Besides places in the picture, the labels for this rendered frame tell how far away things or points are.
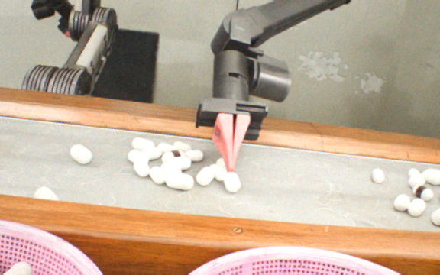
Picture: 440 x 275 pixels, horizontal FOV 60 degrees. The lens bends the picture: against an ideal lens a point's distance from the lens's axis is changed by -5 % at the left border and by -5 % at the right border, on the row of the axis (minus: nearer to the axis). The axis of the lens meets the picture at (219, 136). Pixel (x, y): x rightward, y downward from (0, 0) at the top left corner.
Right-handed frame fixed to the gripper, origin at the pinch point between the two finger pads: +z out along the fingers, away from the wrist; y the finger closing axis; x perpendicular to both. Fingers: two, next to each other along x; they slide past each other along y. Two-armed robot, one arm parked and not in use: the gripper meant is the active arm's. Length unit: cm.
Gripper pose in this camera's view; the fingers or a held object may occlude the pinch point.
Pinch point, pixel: (231, 166)
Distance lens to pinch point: 55.7
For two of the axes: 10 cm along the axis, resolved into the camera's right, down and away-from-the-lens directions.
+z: -0.1, 8.5, -5.3
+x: -1.6, 5.2, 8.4
